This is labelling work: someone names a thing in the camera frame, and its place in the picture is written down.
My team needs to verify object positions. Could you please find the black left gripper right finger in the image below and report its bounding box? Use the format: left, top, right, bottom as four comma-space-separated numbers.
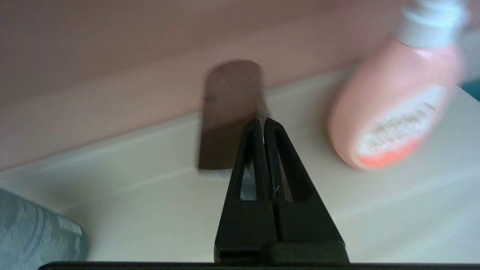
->
264, 118, 345, 244

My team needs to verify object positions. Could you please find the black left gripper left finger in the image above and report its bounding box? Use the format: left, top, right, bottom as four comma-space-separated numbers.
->
214, 119, 278, 264

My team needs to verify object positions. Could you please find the chrome faucet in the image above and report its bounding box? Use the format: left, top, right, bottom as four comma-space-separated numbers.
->
198, 60, 269, 171

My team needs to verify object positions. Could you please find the pink soap pump bottle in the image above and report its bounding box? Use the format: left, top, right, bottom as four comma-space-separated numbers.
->
327, 0, 469, 171

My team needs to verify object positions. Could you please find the dark grey pump bottle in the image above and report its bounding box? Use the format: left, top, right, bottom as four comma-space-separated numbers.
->
0, 187, 89, 263

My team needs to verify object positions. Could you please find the blue soap tray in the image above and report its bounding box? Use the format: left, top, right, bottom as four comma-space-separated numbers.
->
460, 79, 480, 102

